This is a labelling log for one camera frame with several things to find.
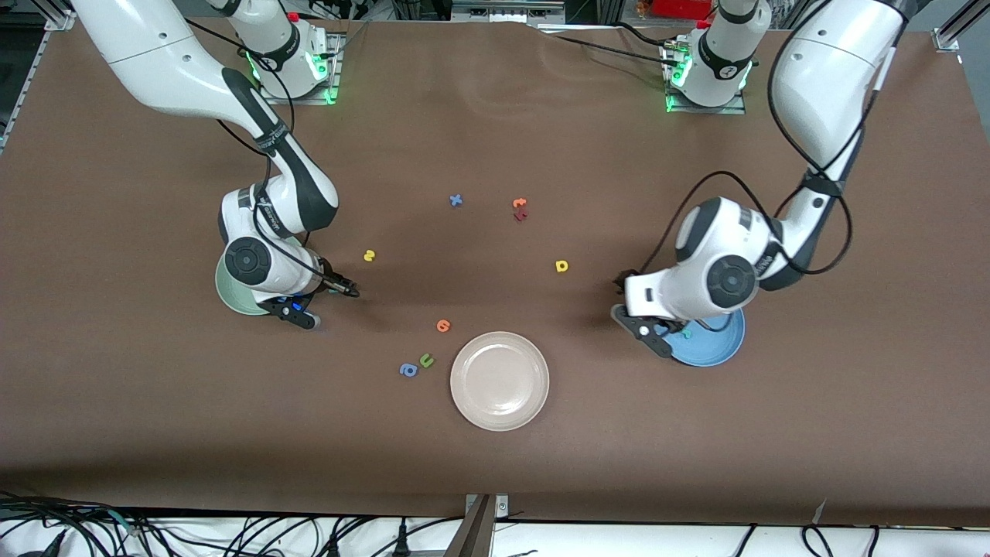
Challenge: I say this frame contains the brown table cover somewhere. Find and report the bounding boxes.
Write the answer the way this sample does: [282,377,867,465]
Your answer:
[0,15,990,527]

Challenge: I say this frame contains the aluminium profile bar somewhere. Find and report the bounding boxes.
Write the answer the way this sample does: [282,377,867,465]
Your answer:
[445,494,497,557]

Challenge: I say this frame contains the red box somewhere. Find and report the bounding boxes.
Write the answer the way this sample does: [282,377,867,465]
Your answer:
[652,0,716,20]

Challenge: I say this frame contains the green plate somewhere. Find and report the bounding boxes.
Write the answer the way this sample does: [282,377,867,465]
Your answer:
[215,259,268,316]

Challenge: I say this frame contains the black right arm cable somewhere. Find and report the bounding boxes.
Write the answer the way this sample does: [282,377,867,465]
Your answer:
[186,15,361,299]

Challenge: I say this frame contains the blue plate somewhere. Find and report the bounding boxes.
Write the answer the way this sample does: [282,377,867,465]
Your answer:
[669,309,746,367]

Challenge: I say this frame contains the beige plate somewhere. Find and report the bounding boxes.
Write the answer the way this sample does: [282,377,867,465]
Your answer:
[449,331,551,432]

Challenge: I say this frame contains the thin black cable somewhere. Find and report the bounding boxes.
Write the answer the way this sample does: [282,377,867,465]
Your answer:
[611,19,674,47]
[541,29,681,67]

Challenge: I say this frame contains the aluminium frame beam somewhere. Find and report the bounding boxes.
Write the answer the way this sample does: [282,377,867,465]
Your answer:
[451,0,567,24]

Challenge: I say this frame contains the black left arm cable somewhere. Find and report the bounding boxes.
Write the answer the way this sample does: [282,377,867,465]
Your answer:
[642,0,906,276]

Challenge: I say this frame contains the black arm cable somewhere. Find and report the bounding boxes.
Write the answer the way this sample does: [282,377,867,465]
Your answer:
[642,0,906,276]
[186,15,361,299]

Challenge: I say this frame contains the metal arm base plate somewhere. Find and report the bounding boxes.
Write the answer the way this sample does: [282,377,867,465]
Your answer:
[257,31,345,106]
[664,39,748,115]

